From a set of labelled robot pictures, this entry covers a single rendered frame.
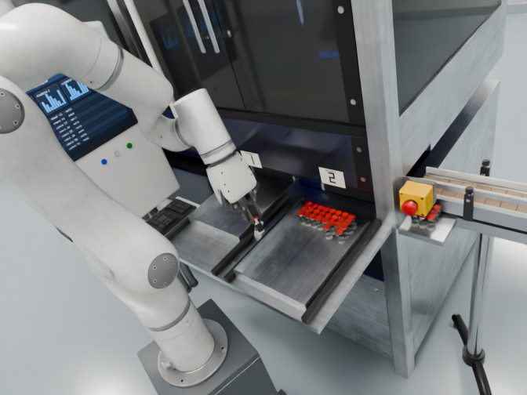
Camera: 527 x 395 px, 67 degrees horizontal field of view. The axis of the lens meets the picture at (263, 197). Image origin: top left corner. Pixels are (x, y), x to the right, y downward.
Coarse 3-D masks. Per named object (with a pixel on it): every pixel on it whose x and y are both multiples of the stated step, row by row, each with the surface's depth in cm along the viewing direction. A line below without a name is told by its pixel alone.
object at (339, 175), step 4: (320, 168) 121; (320, 172) 123; (324, 172) 122; (336, 172) 118; (340, 172) 117; (324, 176) 123; (328, 176) 122; (332, 176) 120; (336, 176) 119; (340, 176) 118; (324, 180) 124; (328, 180) 123; (332, 180) 121; (336, 180) 120; (340, 180) 119; (332, 184) 123; (336, 184) 121; (340, 184) 120; (344, 184) 119
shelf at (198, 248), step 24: (312, 192) 141; (360, 216) 125; (192, 240) 137; (216, 240) 134; (384, 240) 116; (192, 264) 127; (216, 264) 124; (360, 264) 110; (240, 288) 114; (336, 288) 105; (288, 312) 103
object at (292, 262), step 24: (288, 216) 130; (264, 240) 123; (288, 240) 124; (312, 240) 122; (336, 240) 119; (240, 264) 117; (264, 264) 119; (288, 264) 116; (312, 264) 114; (336, 264) 107; (264, 288) 109; (288, 288) 109; (312, 288) 107
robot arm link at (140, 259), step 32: (0, 96) 49; (0, 128) 50; (32, 128) 53; (0, 160) 52; (32, 160) 57; (64, 160) 64; (32, 192) 61; (64, 192) 64; (96, 192) 69; (64, 224) 67; (96, 224) 69; (128, 224) 73; (96, 256) 71; (128, 256) 72; (160, 256) 75; (128, 288) 77; (160, 288) 76
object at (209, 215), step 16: (256, 176) 158; (256, 192) 149; (272, 192) 147; (288, 192) 141; (208, 208) 149; (272, 208) 137; (208, 224) 136; (224, 224) 139; (240, 224) 137; (240, 240) 128
